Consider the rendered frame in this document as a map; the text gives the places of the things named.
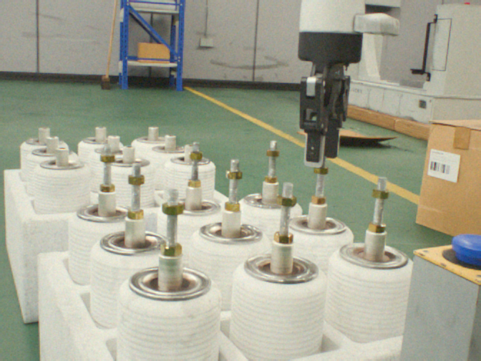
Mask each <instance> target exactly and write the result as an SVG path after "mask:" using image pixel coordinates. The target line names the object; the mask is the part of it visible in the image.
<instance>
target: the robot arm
mask: <svg viewBox="0 0 481 361"><path fill-rule="evenodd" d="M399 27H400V23H399V21H398V20H397V19H395V18H393V17H390V16H387V14H367V15H365V1H364V0H301V9H300V21H299V33H298V59H299V60H301V61H307V62H313V67H312V70H311V74H310V77H302V78H301V96H300V120H299V127H300V130H303V131H304V133H307V134H306V140H305V152H304V165H306V166H311V167H317V168H320V167H321V166H322V165H323V164H324V156H326V157H327V158H336V157H337V156H338V154H339V136H340V129H339V128H341V127H342V126H343V122H346V119H347V110H348V103H349V90H350V83H351V75H345V74H344V63H347V64H358V63H360V60H361V49H362V40H363V33H367V34H374V35H382V36H385V35H386V36H393V37H394V36H399ZM338 103H339V104H338ZM314 116H316V120H312V119H313V117H314Z"/></svg>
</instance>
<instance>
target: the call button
mask: <svg viewBox="0 0 481 361"><path fill-rule="evenodd" d="M452 250H455V251H456V252H457V253H456V257H457V258H458V259H460V260H462V261H465V263H468V264H473V265H478V266H481V235H478V234H462V235H459V236H456V237H454V238H453V241H452Z"/></svg>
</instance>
